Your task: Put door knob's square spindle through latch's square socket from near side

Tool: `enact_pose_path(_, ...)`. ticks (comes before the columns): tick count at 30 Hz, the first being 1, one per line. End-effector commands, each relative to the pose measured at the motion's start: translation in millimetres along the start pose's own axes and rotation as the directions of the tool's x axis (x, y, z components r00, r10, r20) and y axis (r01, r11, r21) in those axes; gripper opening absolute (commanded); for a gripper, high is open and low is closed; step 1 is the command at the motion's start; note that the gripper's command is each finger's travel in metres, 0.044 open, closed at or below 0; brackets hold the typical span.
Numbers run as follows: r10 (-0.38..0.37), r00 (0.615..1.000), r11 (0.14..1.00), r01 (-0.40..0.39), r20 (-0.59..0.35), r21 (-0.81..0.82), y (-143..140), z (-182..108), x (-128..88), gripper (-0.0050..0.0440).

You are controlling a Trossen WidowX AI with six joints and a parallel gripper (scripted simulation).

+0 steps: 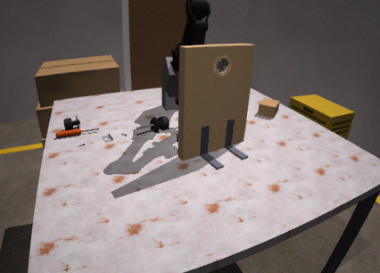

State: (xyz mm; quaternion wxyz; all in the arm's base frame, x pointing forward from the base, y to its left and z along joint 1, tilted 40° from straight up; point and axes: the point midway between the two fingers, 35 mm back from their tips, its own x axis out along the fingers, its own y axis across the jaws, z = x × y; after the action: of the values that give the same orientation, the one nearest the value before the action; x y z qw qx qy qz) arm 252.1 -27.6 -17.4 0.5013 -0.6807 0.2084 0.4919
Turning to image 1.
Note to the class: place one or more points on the brown wooden door panel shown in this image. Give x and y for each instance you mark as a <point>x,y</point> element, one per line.
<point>210,97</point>

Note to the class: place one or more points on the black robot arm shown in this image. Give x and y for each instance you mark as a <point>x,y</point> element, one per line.
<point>195,29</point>

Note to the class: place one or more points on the tan cardboard box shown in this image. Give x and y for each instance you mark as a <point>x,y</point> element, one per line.
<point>267,107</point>

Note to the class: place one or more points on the orange-handled screwdriver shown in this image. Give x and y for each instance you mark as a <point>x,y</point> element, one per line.
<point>69,133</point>

